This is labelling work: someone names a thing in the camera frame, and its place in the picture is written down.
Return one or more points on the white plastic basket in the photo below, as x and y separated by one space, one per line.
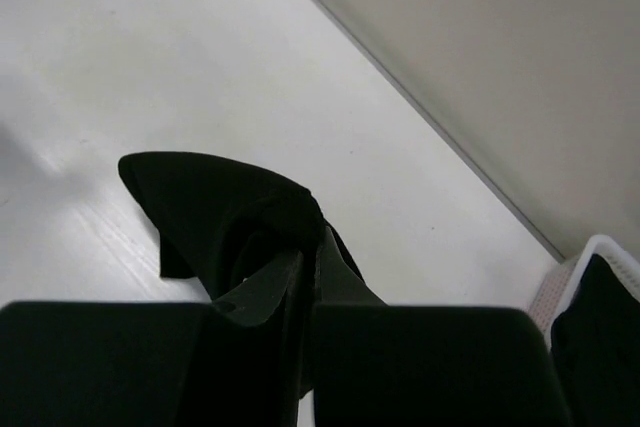
560 285

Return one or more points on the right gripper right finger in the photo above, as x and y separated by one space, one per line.
379 365

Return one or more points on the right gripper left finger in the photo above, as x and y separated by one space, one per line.
231 362

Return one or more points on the black skirt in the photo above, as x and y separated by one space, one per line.
595 349
222 221

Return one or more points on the black skirt in basket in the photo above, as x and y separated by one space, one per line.
595 349

